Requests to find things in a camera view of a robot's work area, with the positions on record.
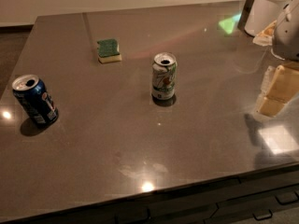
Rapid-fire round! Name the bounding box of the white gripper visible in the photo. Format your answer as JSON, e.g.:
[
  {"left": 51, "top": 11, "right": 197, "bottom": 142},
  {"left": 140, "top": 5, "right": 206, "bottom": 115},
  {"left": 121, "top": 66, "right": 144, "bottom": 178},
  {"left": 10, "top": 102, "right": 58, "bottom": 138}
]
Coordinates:
[{"left": 256, "top": 0, "right": 299, "bottom": 117}]

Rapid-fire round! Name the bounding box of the white green 7up can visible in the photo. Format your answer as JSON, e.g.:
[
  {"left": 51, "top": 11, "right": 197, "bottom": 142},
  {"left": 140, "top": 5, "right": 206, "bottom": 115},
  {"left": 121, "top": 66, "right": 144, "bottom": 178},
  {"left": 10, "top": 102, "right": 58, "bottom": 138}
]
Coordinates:
[{"left": 151, "top": 52, "right": 178, "bottom": 100}]

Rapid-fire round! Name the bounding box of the green yellow sponge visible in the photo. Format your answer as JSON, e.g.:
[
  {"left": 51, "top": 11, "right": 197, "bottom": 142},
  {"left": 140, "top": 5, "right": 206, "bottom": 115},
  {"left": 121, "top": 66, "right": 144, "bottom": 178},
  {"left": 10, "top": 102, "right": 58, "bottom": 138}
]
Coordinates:
[{"left": 97, "top": 38, "right": 121, "bottom": 63}]

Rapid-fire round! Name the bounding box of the blue pepsi can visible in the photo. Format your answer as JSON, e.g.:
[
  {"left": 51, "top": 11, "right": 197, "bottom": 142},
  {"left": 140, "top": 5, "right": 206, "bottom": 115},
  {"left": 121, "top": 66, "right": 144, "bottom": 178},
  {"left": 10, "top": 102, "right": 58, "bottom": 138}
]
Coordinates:
[{"left": 12, "top": 75, "right": 59, "bottom": 126}]

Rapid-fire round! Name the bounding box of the large white bucket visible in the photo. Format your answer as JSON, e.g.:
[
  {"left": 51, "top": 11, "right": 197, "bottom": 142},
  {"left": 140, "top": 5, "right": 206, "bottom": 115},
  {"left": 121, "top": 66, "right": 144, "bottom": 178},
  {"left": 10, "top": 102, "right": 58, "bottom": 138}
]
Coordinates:
[{"left": 245, "top": 0, "right": 291, "bottom": 36}]

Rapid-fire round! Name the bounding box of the black drawer handle right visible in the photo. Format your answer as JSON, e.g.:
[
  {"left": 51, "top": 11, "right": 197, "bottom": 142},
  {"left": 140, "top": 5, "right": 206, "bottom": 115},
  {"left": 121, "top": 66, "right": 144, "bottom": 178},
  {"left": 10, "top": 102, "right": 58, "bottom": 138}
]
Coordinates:
[{"left": 276, "top": 191, "right": 299, "bottom": 205}]

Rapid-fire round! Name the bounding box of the black drawer handle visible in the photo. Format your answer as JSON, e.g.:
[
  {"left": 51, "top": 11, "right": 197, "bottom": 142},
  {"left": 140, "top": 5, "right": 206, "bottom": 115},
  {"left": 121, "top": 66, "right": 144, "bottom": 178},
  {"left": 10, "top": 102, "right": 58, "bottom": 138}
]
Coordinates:
[
  {"left": 252, "top": 209, "right": 273, "bottom": 221},
  {"left": 276, "top": 191, "right": 299, "bottom": 205}
]

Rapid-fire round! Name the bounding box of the black drawer handle lower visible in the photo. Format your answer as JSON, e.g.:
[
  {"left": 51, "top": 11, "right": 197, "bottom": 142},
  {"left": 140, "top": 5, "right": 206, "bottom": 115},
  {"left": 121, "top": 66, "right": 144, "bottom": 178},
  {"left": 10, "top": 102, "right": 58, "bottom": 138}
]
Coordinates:
[{"left": 252, "top": 209, "right": 273, "bottom": 221}]

